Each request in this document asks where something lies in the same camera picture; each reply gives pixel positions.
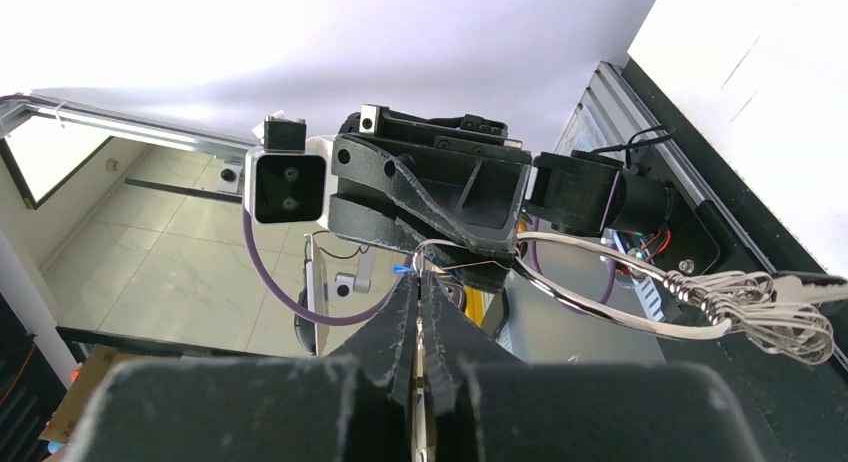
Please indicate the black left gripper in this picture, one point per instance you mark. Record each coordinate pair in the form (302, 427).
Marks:
(403, 180)

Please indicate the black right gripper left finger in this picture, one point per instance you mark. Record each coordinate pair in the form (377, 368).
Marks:
(385, 345)

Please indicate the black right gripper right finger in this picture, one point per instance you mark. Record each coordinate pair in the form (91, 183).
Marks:
(453, 345)

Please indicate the silver keyring with clips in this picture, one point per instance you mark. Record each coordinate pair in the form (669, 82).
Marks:
(780, 314)

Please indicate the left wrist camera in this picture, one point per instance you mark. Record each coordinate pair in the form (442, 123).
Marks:
(287, 175)

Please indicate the left white slotted cable duct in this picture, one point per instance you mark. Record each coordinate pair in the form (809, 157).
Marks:
(650, 298)

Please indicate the aluminium frame rail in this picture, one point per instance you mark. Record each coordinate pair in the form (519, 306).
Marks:
(701, 233)

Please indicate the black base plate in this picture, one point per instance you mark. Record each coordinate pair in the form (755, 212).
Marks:
(798, 412)

